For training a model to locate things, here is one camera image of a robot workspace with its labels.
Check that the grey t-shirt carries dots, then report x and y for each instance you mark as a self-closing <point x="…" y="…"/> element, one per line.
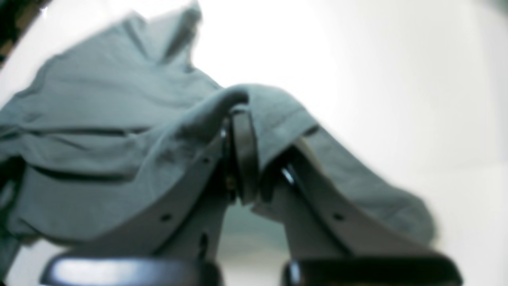
<point x="109" y="125"/>

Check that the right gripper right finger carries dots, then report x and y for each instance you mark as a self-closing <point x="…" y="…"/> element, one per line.
<point x="334" y="243"/>

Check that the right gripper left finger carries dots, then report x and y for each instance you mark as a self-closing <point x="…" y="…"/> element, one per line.
<point x="174" y="241"/>

